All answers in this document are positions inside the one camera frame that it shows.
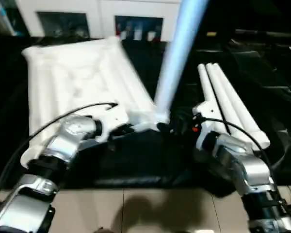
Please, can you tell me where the white plastic table top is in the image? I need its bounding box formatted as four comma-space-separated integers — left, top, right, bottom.
20, 35, 172, 170

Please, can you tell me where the black work mat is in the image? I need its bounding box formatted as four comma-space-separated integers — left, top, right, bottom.
0, 33, 291, 199

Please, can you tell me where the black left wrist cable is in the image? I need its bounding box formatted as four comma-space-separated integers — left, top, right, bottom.
0, 102, 119, 219

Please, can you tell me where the white plastic table leg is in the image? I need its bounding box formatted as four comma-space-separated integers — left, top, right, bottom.
212, 63, 272, 150
197, 64, 231, 136
205, 63, 260, 144
153, 0, 210, 128

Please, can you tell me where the white sideboard cabinet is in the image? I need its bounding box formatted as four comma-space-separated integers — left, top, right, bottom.
16, 0, 182, 42

